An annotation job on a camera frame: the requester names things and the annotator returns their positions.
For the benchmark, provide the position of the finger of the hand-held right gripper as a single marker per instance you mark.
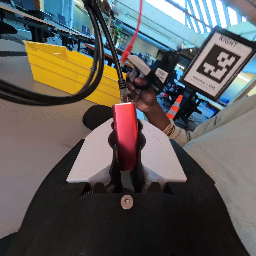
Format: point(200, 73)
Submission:
point(140, 65)

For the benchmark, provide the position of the person's right forearm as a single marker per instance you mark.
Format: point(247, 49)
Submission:
point(220, 160)

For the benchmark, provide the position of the hanging green plant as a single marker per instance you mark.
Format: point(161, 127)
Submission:
point(119, 30)

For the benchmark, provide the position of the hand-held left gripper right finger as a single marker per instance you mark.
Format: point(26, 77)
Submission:
point(160, 156)

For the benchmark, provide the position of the orange traffic cone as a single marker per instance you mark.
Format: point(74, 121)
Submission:
point(175, 108)

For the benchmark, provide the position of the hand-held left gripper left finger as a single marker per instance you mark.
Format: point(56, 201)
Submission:
point(94, 156)

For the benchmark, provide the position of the yellow plastic bin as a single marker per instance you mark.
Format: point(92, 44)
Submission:
point(60, 68)

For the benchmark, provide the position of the black mesh chair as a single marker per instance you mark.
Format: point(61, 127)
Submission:
point(96, 118)

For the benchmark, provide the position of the blue office chair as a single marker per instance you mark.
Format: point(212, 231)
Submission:
point(62, 19)
point(86, 30)

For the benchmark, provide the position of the red power bank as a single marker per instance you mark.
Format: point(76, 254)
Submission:
point(125, 136)

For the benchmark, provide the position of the black office chair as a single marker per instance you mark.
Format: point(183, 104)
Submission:
point(8, 30)

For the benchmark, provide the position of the wooden top office desk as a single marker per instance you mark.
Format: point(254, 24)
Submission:
point(38, 32)
point(66, 39)
point(109, 60)

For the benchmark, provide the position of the person's right hand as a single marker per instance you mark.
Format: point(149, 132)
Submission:
point(146, 98)

